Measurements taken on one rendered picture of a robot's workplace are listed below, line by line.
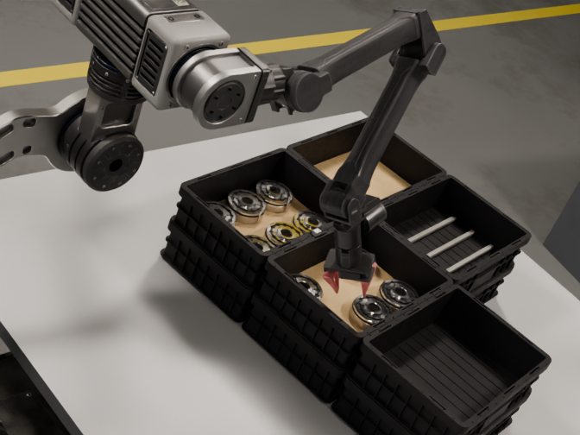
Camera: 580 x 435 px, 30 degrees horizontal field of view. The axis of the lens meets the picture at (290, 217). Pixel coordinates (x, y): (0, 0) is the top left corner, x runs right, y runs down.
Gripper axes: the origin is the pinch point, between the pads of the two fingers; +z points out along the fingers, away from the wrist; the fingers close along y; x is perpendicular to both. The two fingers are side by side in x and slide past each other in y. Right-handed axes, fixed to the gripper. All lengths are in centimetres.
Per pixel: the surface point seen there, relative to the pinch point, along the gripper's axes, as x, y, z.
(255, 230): -24.7, 31.5, 7.7
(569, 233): -196, -40, 138
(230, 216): -22.9, 36.9, 2.2
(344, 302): -12.0, 5.3, 15.7
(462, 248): -55, -16, 31
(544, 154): -281, -22, 160
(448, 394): 4.2, -22.8, 24.0
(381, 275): -28.0, 0.1, 20.3
